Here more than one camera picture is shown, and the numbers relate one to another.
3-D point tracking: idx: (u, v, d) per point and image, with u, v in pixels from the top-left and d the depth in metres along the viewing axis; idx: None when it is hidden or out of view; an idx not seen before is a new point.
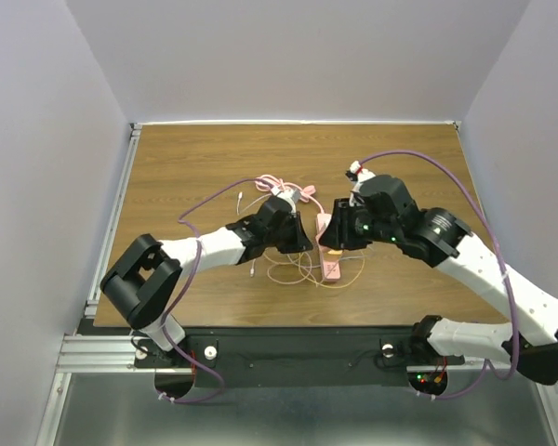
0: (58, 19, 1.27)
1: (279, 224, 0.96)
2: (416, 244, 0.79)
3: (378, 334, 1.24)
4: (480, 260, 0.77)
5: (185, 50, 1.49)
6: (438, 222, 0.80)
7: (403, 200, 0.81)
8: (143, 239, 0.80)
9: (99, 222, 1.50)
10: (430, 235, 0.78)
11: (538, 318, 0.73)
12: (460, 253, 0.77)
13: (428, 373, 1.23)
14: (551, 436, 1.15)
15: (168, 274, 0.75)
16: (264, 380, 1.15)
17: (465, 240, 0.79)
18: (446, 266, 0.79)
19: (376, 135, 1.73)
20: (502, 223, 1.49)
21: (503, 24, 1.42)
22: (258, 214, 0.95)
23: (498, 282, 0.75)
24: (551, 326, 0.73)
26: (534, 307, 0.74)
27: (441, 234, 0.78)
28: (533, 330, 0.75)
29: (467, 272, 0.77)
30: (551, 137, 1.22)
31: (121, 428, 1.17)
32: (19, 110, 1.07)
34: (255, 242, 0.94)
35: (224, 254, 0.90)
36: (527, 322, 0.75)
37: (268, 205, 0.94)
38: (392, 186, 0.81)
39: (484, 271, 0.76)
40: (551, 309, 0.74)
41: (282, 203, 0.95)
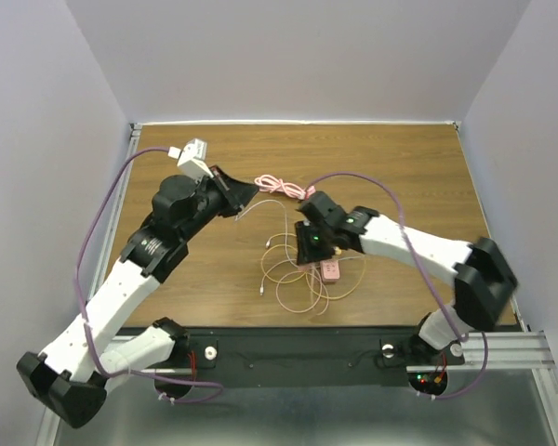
0: (58, 19, 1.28)
1: (188, 210, 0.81)
2: (338, 237, 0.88)
3: (379, 334, 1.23)
4: (386, 230, 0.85)
5: (185, 50, 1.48)
6: (355, 216, 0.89)
7: (328, 205, 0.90)
8: (21, 363, 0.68)
9: (99, 222, 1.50)
10: (349, 227, 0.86)
11: (438, 258, 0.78)
12: (368, 230, 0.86)
13: (427, 373, 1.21)
14: (551, 436, 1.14)
15: (62, 397, 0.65)
16: (264, 380, 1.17)
17: (374, 221, 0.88)
18: (367, 247, 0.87)
19: (376, 135, 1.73)
20: (502, 223, 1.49)
21: (502, 24, 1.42)
22: (154, 214, 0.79)
23: (401, 242, 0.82)
24: (449, 261, 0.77)
26: (433, 251, 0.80)
27: (358, 224, 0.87)
28: (441, 271, 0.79)
29: (381, 245, 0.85)
30: (551, 137, 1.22)
31: (121, 428, 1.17)
32: (19, 109, 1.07)
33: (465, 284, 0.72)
34: (167, 248, 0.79)
35: (131, 301, 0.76)
36: (437, 268, 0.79)
37: (159, 199, 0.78)
38: (316, 197, 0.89)
39: (390, 239, 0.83)
40: (448, 250, 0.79)
41: (175, 189, 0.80)
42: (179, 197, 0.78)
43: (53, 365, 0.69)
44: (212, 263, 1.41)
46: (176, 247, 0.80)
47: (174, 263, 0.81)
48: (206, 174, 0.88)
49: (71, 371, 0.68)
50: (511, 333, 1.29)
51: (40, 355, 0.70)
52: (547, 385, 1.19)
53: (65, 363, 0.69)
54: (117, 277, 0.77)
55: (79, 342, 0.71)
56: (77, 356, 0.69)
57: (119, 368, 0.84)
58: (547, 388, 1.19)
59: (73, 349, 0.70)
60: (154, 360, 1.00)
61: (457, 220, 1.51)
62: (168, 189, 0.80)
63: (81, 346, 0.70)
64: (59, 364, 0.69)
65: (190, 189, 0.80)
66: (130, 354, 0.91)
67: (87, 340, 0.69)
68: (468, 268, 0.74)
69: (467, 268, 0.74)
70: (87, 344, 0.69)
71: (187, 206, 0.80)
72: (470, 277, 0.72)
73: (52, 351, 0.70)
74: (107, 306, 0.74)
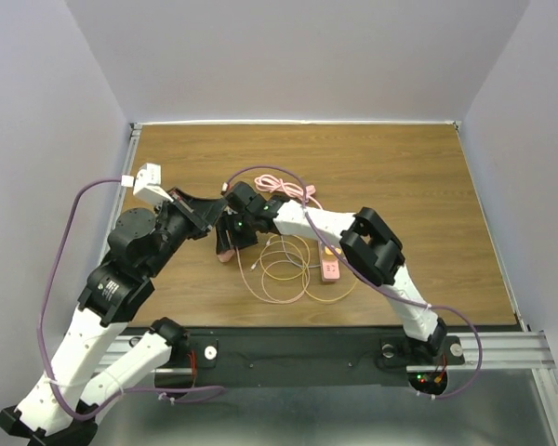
0: (58, 19, 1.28)
1: (149, 247, 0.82)
2: (259, 221, 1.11)
3: (378, 334, 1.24)
4: (293, 212, 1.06)
5: (184, 49, 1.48)
6: (270, 203, 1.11)
7: (248, 195, 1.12)
8: (0, 420, 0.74)
9: (99, 222, 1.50)
10: (265, 213, 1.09)
11: (330, 229, 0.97)
12: (280, 214, 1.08)
13: (428, 373, 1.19)
14: (551, 436, 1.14)
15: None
16: (264, 380, 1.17)
17: (285, 206, 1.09)
18: (282, 228, 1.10)
19: (376, 135, 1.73)
20: (502, 223, 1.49)
21: (502, 24, 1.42)
22: (112, 253, 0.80)
23: (302, 219, 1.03)
24: (338, 230, 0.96)
26: (328, 224, 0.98)
27: (272, 210, 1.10)
28: (334, 239, 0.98)
29: (291, 224, 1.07)
30: (551, 137, 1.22)
31: (121, 428, 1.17)
32: (19, 108, 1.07)
33: (349, 246, 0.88)
34: (128, 288, 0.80)
35: (96, 348, 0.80)
36: (331, 237, 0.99)
37: (116, 236, 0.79)
38: (238, 188, 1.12)
39: (296, 218, 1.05)
40: (339, 222, 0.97)
41: (132, 225, 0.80)
42: (136, 233, 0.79)
43: (27, 421, 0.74)
44: (212, 263, 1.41)
46: (138, 287, 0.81)
47: (136, 303, 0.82)
48: (167, 201, 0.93)
49: (44, 426, 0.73)
50: (511, 333, 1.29)
51: (15, 411, 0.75)
52: (547, 386, 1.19)
53: (38, 420, 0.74)
54: (78, 326, 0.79)
55: (48, 397, 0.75)
56: (47, 412, 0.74)
57: (109, 394, 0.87)
58: (546, 388, 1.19)
59: (43, 405, 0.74)
60: (153, 365, 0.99)
61: (457, 220, 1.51)
62: (126, 225, 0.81)
63: (50, 401, 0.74)
64: (34, 420, 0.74)
65: (147, 224, 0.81)
66: (122, 373, 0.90)
67: (56, 397, 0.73)
68: (352, 232, 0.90)
69: (351, 233, 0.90)
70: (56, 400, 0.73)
71: (146, 244, 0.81)
72: (351, 239, 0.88)
73: (24, 407, 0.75)
74: (71, 357, 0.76)
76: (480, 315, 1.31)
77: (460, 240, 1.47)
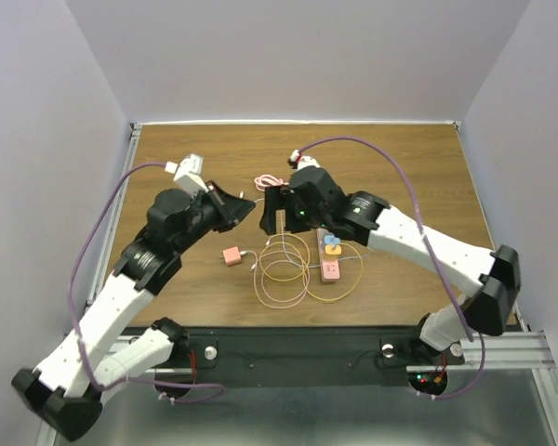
0: (58, 19, 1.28)
1: (182, 225, 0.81)
2: (341, 226, 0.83)
3: (378, 333, 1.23)
4: (401, 228, 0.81)
5: (185, 49, 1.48)
6: (358, 203, 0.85)
7: (328, 187, 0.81)
8: (16, 379, 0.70)
9: (99, 222, 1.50)
10: (355, 217, 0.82)
11: (460, 267, 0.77)
12: (380, 226, 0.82)
13: (428, 373, 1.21)
14: (551, 436, 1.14)
15: (57, 413, 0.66)
16: (264, 380, 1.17)
17: (385, 215, 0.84)
18: (374, 241, 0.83)
19: (376, 135, 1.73)
20: (502, 223, 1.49)
21: (502, 25, 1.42)
22: (149, 227, 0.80)
23: (418, 243, 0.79)
24: (474, 271, 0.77)
26: (456, 258, 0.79)
27: (365, 215, 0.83)
28: (461, 280, 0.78)
29: (394, 243, 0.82)
30: (551, 137, 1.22)
31: (121, 429, 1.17)
32: (19, 108, 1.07)
33: (493, 299, 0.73)
34: (161, 261, 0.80)
35: (125, 315, 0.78)
36: (456, 275, 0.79)
37: (154, 212, 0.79)
38: (317, 176, 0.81)
39: (405, 238, 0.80)
40: (472, 258, 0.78)
41: (170, 201, 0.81)
42: (173, 209, 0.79)
43: (46, 381, 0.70)
44: (212, 263, 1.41)
46: (168, 262, 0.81)
47: (166, 276, 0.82)
48: (203, 190, 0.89)
49: (64, 386, 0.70)
50: (511, 333, 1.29)
51: (34, 372, 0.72)
52: (547, 385, 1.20)
53: (59, 380, 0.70)
54: (111, 291, 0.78)
55: (73, 357, 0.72)
56: (72, 372, 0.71)
57: (114, 378, 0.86)
58: (547, 387, 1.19)
59: (66, 365, 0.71)
60: (154, 362, 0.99)
61: (457, 220, 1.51)
62: (163, 202, 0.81)
63: (75, 361, 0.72)
64: (55, 381, 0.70)
65: (184, 201, 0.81)
66: (128, 361, 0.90)
67: (81, 355, 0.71)
68: (496, 282, 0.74)
69: (495, 282, 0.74)
70: (81, 360, 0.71)
71: (181, 221, 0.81)
72: (495, 292, 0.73)
73: (46, 367, 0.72)
74: (100, 320, 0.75)
76: None
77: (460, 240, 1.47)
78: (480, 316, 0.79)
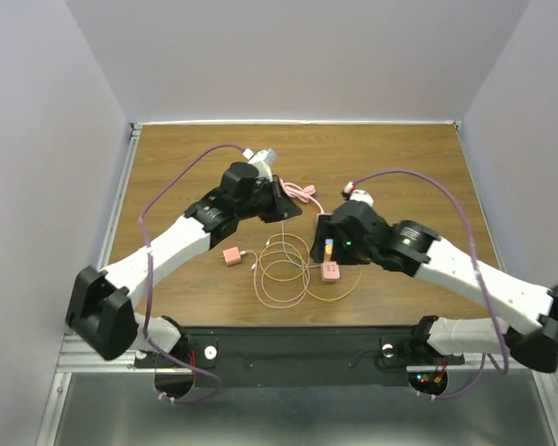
0: (59, 19, 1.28)
1: (248, 193, 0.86)
2: (390, 257, 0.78)
3: (378, 333, 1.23)
4: (453, 261, 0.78)
5: (185, 49, 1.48)
6: (406, 233, 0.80)
7: (372, 217, 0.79)
8: (84, 271, 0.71)
9: (98, 221, 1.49)
10: (405, 250, 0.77)
11: (518, 306, 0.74)
12: (431, 258, 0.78)
13: (428, 373, 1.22)
14: (551, 436, 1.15)
15: (117, 308, 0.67)
16: (264, 380, 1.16)
17: (436, 247, 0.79)
18: (422, 273, 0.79)
19: (376, 135, 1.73)
20: (502, 223, 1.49)
21: (502, 24, 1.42)
22: (220, 188, 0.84)
23: (471, 279, 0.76)
24: (533, 312, 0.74)
26: (511, 296, 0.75)
27: (413, 246, 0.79)
28: (516, 319, 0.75)
29: (446, 278, 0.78)
30: (551, 137, 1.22)
31: (120, 428, 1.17)
32: (19, 108, 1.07)
33: (553, 345, 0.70)
34: (224, 219, 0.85)
35: (187, 251, 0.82)
36: (510, 313, 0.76)
37: (231, 175, 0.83)
38: (358, 208, 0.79)
39: (458, 271, 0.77)
40: (530, 297, 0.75)
41: (245, 168, 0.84)
42: (246, 175, 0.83)
43: (112, 280, 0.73)
44: (212, 263, 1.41)
46: (231, 221, 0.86)
47: (224, 232, 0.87)
48: (269, 179, 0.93)
49: (128, 288, 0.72)
50: None
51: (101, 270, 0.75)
52: (547, 386, 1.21)
53: (126, 281, 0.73)
54: (181, 227, 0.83)
55: (139, 267, 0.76)
56: (138, 277, 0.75)
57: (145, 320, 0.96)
58: (547, 388, 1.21)
59: (133, 271, 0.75)
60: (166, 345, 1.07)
61: (457, 220, 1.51)
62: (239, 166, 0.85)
63: (141, 270, 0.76)
64: (119, 281, 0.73)
65: (256, 170, 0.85)
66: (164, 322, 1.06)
67: (149, 266, 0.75)
68: (556, 324, 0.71)
69: (555, 325, 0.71)
70: (148, 269, 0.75)
71: (251, 188, 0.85)
72: (555, 334, 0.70)
73: (113, 269, 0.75)
74: (169, 246, 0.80)
76: (479, 315, 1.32)
77: (459, 240, 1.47)
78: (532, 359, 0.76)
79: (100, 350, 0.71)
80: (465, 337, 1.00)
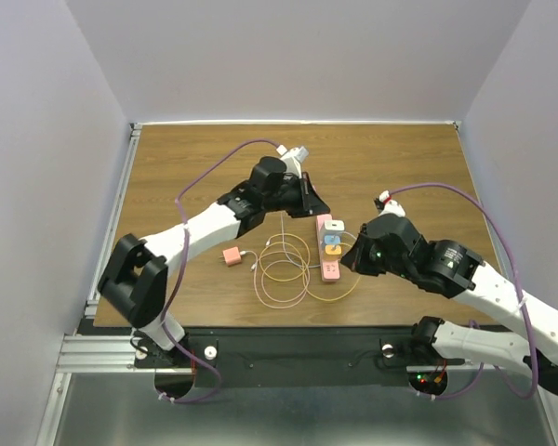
0: (59, 19, 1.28)
1: (275, 188, 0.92)
2: (431, 279, 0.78)
3: (378, 334, 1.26)
4: (496, 290, 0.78)
5: (185, 50, 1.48)
6: (449, 255, 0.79)
7: (411, 236, 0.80)
8: (126, 240, 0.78)
9: (98, 221, 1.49)
10: (448, 271, 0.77)
11: None
12: (476, 284, 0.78)
13: (428, 373, 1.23)
14: (551, 436, 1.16)
15: (154, 275, 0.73)
16: (264, 381, 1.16)
17: (480, 272, 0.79)
18: (463, 298, 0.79)
19: (376, 135, 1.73)
20: (502, 223, 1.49)
21: (503, 24, 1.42)
22: (251, 181, 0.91)
23: (514, 310, 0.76)
24: None
26: (554, 329, 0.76)
27: (456, 269, 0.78)
28: (556, 350, 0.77)
29: (488, 305, 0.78)
30: (551, 137, 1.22)
31: (121, 428, 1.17)
32: (19, 109, 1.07)
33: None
34: (252, 211, 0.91)
35: (217, 233, 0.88)
36: (550, 345, 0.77)
37: (260, 169, 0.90)
38: (399, 225, 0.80)
39: (501, 300, 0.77)
40: None
41: (273, 163, 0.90)
42: (275, 171, 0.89)
43: (151, 248, 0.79)
44: (212, 263, 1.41)
46: (258, 213, 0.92)
47: (252, 223, 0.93)
48: (297, 177, 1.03)
49: (166, 256, 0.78)
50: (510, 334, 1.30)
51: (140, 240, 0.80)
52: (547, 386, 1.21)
53: (165, 250, 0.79)
54: (215, 211, 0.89)
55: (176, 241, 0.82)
56: (175, 249, 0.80)
57: None
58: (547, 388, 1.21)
59: (170, 243, 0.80)
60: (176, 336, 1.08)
61: (457, 220, 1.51)
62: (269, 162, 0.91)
63: (179, 244, 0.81)
64: (158, 250, 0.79)
65: (284, 166, 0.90)
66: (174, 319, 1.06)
67: (186, 240, 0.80)
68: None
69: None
70: (185, 243, 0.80)
71: (278, 183, 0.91)
72: None
73: (152, 241, 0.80)
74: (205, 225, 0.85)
76: (479, 315, 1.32)
77: (459, 240, 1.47)
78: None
79: (129, 316, 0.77)
80: (479, 350, 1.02)
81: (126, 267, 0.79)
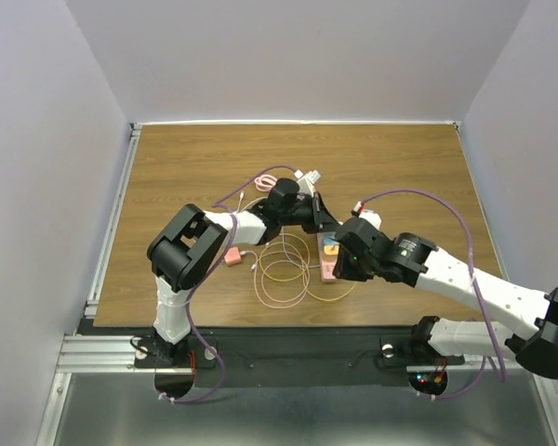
0: (59, 20, 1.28)
1: (289, 204, 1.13)
2: (390, 268, 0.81)
3: (378, 333, 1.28)
4: (449, 270, 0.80)
5: (185, 49, 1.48)
6: (405, 244, 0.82)
7: (370, 232, 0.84)
8: (188, 207, 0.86)
9: (98, 221, 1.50)
10: (403, 260, 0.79)
11: (515, 310, 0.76)
12: (429, 268, 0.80)
13: (428, 373, 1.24)
14: (551, 436, 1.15)
15: (219, 236, 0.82)
16: (263, 380, 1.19)
17: (432, 256, 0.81)
18: (423, 284, 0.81)
19: (376, 135, 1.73)
20: (502, 223, 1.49)
21: (503, 23, 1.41)
22: (268, 200, 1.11)
23: (468, 286, 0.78)
24: (530, 316, 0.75)
26: (510, 301, 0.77)
27: (412, 256, 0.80)
28: (516, 323, 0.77)
29: (444, 286, 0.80)
30: (551, 137, 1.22)
31: (121, 428, 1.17)
32: (20, 110, 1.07)
33: (550, 345, 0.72)
34: (270, 226, 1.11)
35: (250, 230, 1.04)
36: (509, 319, 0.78)
37: (277, 190, 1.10)
38: (357, 225, 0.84)
39: (455, 280, 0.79)
40: (527, 302, 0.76)
41: (288, 186, 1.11)
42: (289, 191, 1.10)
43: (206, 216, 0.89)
44: None
46: (274, 227, 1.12)
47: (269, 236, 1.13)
48: (309, 196, 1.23)
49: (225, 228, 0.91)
50: None
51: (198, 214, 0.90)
52: (547, 386, 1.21)
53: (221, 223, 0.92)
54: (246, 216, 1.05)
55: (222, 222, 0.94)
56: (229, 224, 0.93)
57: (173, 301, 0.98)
58: (547, 388, 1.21)
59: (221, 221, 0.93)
60: (181, 330, 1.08)
61: (457, 220, 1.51)
62: (283, 185, 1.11)
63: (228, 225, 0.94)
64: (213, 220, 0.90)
65: (296, 188, 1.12)
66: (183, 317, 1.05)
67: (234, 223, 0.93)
68: (551, 325, 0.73)
69: (551, 327, 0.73)
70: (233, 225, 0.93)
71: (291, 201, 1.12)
72: (553, 337, 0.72)
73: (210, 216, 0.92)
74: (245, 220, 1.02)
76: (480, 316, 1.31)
77: (459, 241, 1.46)
78: (539, 362, 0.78)
79: (177, 276, 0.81)
80: (468, 340, 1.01)
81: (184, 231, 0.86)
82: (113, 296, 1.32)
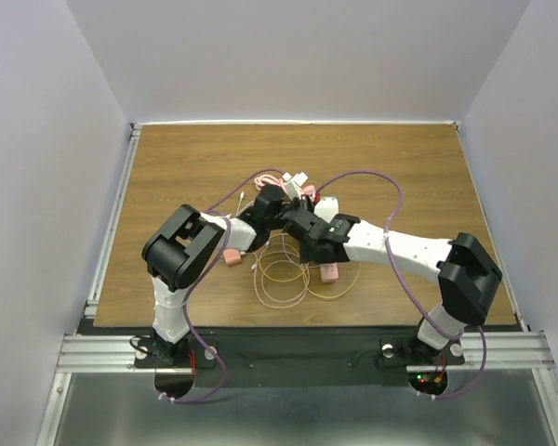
0: (59, 20, 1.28)
1: (276, 210, 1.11)
2: (322, 245, 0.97)
3: (378, 333, 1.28)
4: (367, 236, 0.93)
5: (185, 49, 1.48)
6: (335, 224, 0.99)
7: (310, 218, 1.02)
8: (184, 208, 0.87)
9: (98, 222, 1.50)
10: (331, 236, 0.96)
11: (421, 258, 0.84)
12: (351, 238, 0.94)
13: (428, 373, 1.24)
14: (551, 436, 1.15)
15: (216, 234, 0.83)
16: (264, 380, 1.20)
17: (356, 229, 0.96)
18: (352, 254, 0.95)
19: (376, 135, 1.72)
20: (502, 223, 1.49)
21: (504, 23, 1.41)
22: (255, 207, 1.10)
23: (382, 246, 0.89)
24: (432, 260, 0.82)
26: (417, 252, 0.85)
27: (340, 231, 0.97)
28: (426, 270, 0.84)
29: (365, 251, 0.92)
30: (551, 137, 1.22)
31: (121, 428, 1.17)
32: (19, 109, 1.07)
33: (451, 282, 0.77)
34: (258, 233, 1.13)
35: (241, 236, 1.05)
36: (420, 268, 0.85)
37: (262, 198, 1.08)
38: (298, 214, 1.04)
39: (373, 243, 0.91)
40: (431, 250, 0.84)
41: (273, 191, 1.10)
42: (273, 198, 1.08)
43: (202, 217, 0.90)
44: None
46: (262, 233, 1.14)
47: (259, 242, 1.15)
48: (298, 198, 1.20)
49: (223, 226, 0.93)
50: (510, 333, 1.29)
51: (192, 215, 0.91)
52: (547, 385, 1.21)
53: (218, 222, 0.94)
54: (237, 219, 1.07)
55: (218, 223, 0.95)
56: (222, 222, 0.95)
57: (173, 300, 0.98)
58: (547, 387, 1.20)
59: (219, 223, 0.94)
60: (180, 332, 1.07)
61: (457, 220, 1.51)
62: (267, 191, 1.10)
63: (220, 220, 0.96)
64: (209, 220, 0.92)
65: (280, 192, 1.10)
66: (182, 318, 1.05)
67: (227, 223, 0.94)
68: (452, 265, 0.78)
69: (451, 266, 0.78)
70: (228, 225, 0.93)
71: (277, 206, 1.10)
72: (454, 274, 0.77)
73: (206, 216, 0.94)
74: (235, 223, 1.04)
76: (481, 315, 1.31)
77: None
78: (462, 308, 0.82)
79: (174, 275, 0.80)
80: None
81: (179, 231, 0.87)
82: (113, 296, 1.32)
